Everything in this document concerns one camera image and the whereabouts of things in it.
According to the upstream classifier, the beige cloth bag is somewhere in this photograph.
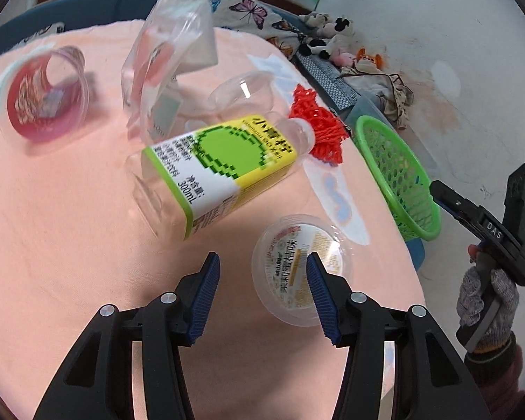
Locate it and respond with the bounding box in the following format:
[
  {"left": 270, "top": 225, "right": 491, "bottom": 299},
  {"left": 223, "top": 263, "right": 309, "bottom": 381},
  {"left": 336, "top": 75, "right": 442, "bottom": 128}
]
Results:
[{"left": 341, "top": 70, "right": 414, "bottom": 130}]

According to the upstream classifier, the clear plastic bag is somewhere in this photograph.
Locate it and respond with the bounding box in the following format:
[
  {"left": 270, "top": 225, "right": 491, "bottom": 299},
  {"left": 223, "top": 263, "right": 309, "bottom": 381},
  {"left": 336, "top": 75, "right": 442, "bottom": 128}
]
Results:
[{"left": 121, "top": 0, "right": 219, "bottom": 143}]

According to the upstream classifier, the small butterfly print pillow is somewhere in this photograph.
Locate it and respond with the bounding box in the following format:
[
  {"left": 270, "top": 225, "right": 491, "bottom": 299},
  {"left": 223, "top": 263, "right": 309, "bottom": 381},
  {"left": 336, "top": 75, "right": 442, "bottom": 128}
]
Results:
[{"left": 11, "top": 22, "right": 66, "bottom": 49}]

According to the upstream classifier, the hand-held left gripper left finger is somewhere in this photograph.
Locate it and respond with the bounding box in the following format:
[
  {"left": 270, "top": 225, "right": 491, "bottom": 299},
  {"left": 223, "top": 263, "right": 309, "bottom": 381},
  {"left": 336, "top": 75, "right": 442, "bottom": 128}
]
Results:
[{"left": 33, "top": 251, "right": 222, "bottom": 420}]

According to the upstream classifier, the blue sofa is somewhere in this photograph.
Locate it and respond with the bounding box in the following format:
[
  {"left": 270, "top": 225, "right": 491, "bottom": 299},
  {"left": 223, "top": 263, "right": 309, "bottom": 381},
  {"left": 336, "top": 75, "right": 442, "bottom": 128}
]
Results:
[{"left": 0, "top": 0, "right": 167, "bottom": 64}]

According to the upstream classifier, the orange plush fox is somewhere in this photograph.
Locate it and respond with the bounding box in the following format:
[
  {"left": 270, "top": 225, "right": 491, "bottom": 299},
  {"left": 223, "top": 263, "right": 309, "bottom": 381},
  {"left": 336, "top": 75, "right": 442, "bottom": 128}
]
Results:
[{"left": 354, "top": 48, "right": 383, "bottom": 71}]

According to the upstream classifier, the plastic bottle green yellow label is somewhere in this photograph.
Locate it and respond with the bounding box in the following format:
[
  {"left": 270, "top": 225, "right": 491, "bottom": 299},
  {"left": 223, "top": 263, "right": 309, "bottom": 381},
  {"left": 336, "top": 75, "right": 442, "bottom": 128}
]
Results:
[{"left": 126, "top": 114, "right": 316, "bottom": 242}]

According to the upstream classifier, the person's right forearm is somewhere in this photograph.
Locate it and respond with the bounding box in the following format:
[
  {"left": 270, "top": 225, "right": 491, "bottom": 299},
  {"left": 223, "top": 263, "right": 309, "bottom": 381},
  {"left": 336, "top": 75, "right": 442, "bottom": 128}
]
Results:
[{"left": 464, "top": 343, "right": 525, "bottom": 420}]

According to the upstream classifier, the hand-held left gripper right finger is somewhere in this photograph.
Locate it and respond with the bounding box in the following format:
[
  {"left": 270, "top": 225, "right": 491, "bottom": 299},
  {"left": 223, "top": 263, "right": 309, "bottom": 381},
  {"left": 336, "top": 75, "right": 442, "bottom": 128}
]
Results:
[{"left": 305, "top": 251, "right": 493, "bottom": 420}]

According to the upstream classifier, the clear plastic cup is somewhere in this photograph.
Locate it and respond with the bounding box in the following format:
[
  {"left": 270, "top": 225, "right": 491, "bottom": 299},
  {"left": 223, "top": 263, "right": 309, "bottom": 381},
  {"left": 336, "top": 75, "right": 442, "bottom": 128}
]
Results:
[{"left": 208, "top": 72, "right": 275, "bottom": 119}]

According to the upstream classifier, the green plastic mesh basket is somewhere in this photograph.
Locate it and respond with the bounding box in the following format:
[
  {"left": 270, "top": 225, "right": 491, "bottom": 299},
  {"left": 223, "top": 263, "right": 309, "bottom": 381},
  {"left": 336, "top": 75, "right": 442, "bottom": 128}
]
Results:
[{"left": 354, "top": 115, "right": 442, "bottom": 242}]

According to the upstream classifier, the large butterfly print pillow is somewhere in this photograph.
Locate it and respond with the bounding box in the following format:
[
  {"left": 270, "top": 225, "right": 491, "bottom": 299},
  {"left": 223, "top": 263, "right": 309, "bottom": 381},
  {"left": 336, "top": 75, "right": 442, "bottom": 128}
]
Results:
[{"left": 210, "top": 0, "right": 307, "bottom": 60}]

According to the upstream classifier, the black and white plush mouse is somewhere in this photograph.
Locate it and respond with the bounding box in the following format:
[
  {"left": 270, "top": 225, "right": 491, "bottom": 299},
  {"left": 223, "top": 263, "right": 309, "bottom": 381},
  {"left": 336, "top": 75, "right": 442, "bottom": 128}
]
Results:
[{"left": 300, "top": 17, "right": 355, "bottom": 60}]

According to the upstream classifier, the clear cup red label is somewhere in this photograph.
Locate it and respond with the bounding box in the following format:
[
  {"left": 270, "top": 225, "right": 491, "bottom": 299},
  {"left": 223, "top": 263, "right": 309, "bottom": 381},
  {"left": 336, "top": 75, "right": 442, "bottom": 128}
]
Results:
[{"left": 0, "top": 46, "right": 90, "bottom": 143}]

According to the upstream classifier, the red foam fruit net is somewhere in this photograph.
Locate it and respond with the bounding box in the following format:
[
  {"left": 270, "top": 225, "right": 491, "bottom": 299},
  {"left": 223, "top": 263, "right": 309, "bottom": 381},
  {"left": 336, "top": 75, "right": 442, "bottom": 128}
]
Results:
[{"left": 288, "top": 85, "right": 348, "bottom": 166}]

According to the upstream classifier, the dark patterned cushion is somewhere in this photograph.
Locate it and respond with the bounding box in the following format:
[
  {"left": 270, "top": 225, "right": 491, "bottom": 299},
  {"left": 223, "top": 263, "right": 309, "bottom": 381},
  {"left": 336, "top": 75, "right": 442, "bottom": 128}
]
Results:
[{"left": 295, "top": 50, "right": 359, "bottom": 112}]

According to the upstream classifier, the white plush dog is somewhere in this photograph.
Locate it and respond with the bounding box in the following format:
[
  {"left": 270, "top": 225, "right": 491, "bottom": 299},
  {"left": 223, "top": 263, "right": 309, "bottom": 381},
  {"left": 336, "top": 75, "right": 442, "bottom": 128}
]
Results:
[{"left": 298, "top": 11, "right": 331, "bottom": 28}]

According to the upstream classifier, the person's right hand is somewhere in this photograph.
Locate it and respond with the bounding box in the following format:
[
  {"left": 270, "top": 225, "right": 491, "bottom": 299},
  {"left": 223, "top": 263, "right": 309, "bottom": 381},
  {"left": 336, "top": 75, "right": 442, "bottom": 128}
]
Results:
[{"left": 457, "top": 266, "right": 520, "bottom": 354}]

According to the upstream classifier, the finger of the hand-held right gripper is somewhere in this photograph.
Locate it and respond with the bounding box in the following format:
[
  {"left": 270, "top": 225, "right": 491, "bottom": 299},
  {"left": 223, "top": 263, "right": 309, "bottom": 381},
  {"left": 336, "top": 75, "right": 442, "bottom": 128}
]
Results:
[{"left": 429, "top": 180, "right": 486, "bottom": 233}]

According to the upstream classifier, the blue plastic stool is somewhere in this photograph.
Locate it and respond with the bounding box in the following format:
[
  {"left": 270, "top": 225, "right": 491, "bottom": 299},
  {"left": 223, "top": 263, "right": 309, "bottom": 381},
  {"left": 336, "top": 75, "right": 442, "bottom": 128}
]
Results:
[{"left": 405, "top": 238, "right": 428, "bottom": 272}]

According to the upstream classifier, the plastic jelly cup printed lid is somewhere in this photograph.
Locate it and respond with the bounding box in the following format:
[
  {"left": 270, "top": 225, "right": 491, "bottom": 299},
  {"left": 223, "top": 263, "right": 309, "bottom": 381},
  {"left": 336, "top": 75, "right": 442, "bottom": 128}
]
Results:
[{"left": 251, "top": 214, "right": 354, "bottom": 327}]

